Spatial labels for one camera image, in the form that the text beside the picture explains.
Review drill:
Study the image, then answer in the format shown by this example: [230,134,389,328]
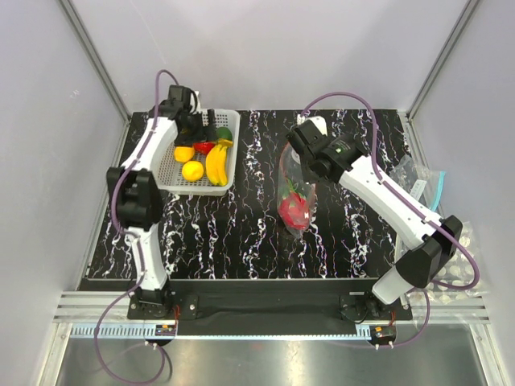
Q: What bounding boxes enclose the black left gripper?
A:
[175,109,216,148]

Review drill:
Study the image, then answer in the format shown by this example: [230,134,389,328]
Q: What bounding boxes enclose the yellow lemon fruit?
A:
[174,146,196,163]

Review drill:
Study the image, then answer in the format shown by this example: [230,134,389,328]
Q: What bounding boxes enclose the yellow banana bunch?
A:
[206,139,233,187]

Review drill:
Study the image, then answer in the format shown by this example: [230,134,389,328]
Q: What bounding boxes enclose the clear bag with orange zipper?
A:
[277,144,316,240]

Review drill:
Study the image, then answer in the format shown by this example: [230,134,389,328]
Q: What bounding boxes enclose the white plastic perforated basket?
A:
[154,109,240,196]

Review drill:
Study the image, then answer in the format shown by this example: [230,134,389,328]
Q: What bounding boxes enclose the pink dragon fruit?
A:
[278,178,315,232]

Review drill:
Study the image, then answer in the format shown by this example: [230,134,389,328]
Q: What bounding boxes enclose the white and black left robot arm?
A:
[106,85,204,319]

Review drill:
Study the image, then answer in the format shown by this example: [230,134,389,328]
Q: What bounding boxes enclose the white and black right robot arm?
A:
[286,117,463,319]

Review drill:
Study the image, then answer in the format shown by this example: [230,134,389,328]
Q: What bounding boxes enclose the clear bag with blue zipper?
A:
[389,155,446,211]

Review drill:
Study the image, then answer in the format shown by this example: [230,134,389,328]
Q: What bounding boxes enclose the clear bag of round items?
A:
[426,222,490,306]

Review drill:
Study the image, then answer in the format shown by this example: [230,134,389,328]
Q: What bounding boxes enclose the red apple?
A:
[193,142,216,156]

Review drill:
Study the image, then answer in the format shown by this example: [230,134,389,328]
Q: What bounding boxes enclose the green avocado fruit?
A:
[216,126,233,141]

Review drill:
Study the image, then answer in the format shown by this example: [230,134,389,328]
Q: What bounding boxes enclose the small yellow fruit middle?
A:
[182,161,204,182]

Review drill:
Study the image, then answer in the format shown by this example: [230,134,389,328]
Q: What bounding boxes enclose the black marble pattern mat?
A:
[79,109,410,290]

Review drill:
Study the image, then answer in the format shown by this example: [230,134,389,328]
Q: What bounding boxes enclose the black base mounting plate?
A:
[127,278,413,339]

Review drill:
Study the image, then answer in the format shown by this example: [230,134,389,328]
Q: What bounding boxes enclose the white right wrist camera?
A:
[296,114,328,136]

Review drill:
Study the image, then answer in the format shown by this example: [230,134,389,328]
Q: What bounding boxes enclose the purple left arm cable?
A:
[110,68,178,282]

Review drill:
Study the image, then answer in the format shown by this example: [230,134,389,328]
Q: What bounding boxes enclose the purple floor cable loop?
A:
[93,281,173,384]

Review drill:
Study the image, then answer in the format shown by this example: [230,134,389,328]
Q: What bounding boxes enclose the white slotted cable duct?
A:
[70,323,177,340]

